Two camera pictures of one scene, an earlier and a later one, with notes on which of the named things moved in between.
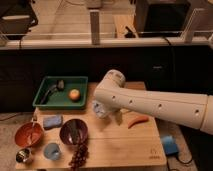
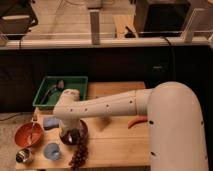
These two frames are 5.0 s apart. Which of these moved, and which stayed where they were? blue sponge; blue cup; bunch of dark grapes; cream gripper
Moved: cream gripper
Stayed: bunch of dark grapes; blue cup; blue sponge
